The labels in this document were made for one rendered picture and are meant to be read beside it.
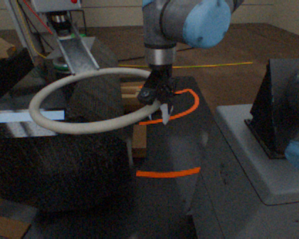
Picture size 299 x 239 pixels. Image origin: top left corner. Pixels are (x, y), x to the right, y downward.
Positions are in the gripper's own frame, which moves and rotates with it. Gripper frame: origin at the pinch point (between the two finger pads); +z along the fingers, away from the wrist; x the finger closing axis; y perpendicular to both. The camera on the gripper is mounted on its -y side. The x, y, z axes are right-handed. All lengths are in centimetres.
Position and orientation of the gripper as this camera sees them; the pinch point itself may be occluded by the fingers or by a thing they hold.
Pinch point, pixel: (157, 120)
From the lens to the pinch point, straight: 64.7
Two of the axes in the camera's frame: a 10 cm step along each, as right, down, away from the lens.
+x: -8.8, -2.7, 3.9
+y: 4.7, -5.3, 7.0
